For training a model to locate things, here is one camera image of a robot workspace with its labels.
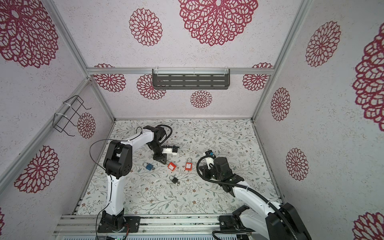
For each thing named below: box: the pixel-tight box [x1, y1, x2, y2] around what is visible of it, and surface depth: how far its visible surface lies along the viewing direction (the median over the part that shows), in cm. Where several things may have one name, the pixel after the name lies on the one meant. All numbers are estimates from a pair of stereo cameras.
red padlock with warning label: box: [167, 162, 177, 172], surface depth 94 cm
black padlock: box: [169, 175, 179, 184], surface depth 91 cm
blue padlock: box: [142, 162, 154, 171], surface depth 96 cm
